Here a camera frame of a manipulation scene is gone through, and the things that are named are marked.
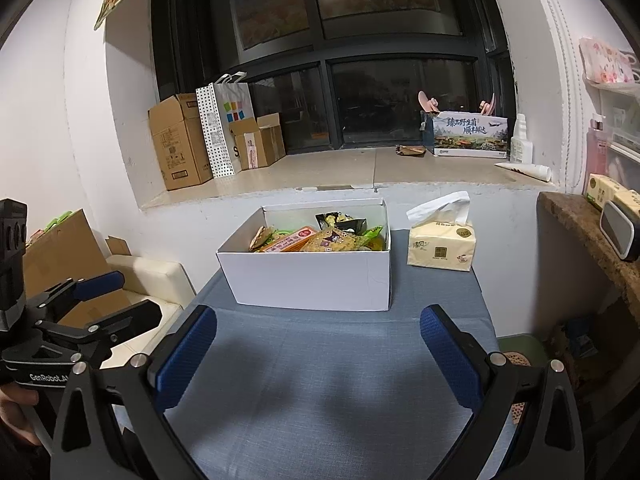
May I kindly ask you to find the pink bottle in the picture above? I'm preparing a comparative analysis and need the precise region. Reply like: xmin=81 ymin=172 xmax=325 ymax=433
xmin=582 ymin=119 xmax=612 ymax=196

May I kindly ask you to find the pink floral pouch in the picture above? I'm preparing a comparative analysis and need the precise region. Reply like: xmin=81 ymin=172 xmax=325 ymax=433
xmin=579 ymin=36 xmax=640 ymax=85

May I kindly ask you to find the black window frame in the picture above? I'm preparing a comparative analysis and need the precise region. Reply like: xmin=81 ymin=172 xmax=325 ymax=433
xmin=150 ymin=0 xmax=518 ymax=157

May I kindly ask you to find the cream tissue pack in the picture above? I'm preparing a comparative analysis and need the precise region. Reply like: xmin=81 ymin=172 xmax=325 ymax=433
xmin=406 ymin=191 xmax=477 ymax=272

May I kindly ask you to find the green stool with woven cushion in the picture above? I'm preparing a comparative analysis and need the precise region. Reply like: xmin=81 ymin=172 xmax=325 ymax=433
xmin=497 ymin=334 xmax=547 ymax=431

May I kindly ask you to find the large brown cardboard box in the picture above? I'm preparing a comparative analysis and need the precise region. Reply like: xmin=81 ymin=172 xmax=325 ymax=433
xmin=148 ymin=93 xmax=214 ymax=192

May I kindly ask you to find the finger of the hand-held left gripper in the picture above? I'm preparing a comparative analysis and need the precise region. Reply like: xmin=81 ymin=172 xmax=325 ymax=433
xmin=32 ymin=300 xmax=164 ymax=367
xmin=27 ymin=271 xmax=126 ymax=322

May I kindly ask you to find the small brown cardboard box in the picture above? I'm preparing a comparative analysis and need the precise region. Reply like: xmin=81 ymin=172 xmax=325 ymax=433
xmin=230 ymin=113 xmax=287 ymax=171

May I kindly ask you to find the white plastic bottle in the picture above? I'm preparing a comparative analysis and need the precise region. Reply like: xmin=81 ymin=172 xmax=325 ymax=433
xmin=509 ymin=114 xmax=535 ymax=165

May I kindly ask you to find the pale yellow tissue packet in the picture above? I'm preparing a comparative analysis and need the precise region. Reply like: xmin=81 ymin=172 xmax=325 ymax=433
xmin=585 ymin=173 xmax=629 ymax=211
xmin=612 ymin=190 xmax=640 ymax=220

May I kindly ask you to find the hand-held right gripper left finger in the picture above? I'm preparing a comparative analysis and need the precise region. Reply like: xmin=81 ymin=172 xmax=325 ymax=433
xmin=50 ymin=304 xmax=218 ymax=480

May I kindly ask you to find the cream padded seat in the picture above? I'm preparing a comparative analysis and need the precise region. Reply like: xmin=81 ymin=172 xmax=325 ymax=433
xmin=97 ymin=254 xmax=197 ymax=368

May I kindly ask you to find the white grey desk clock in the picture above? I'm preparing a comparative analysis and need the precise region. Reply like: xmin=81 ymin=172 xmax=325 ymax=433
xmin=599 ymin=201 xmax=640 ymax=261

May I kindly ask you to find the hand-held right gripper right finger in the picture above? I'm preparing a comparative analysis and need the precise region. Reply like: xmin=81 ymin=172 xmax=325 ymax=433
xmin=419 ymin=304 xmax=586 ymax=480

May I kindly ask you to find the dark snack packet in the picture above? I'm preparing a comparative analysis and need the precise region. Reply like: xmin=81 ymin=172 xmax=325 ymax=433
xmin=315 ymin=211 xmax=368 ymax=234

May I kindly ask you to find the landscape printed box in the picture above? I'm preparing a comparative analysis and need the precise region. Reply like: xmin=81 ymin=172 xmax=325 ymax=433
xmin=422 ymin=110 xmax=509 ymax=159

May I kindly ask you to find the white dotted shopping bag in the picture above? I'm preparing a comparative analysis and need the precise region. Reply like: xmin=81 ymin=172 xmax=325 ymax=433
xmin=195 ymin=72 xmax=254 ymax=179

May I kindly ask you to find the white tube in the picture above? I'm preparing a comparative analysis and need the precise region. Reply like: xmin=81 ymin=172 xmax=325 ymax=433
xmin=495 ymin=161 xmax=553 ymax=183

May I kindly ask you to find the white cardboard box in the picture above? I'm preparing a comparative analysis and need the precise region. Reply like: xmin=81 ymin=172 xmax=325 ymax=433
xmin=216 ymin=198 xmax=392 ymax=312

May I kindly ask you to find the brown stone counter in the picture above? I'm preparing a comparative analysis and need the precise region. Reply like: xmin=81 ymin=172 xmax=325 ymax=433
xmin=537 ymin=191 xmax=640 ymax=313

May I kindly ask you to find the blue grey tablecloth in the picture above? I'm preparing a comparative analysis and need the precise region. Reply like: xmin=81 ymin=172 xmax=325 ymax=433
xmin=164 ymin=229 xmax=516 ymax=480

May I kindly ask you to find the white wall shelf rack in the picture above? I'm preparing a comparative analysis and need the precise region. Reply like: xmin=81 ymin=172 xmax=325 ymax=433
xmin=585 ymin=80 xmax=640 ymax=196

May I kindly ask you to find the red snack packet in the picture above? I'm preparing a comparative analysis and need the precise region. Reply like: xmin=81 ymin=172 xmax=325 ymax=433
xmin=260 ymin=227 xmax=321 ymax=254

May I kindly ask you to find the person's left hand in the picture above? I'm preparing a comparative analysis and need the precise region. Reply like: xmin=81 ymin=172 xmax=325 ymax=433
xmin=0 ymin=385 xmax=42 ymax=448

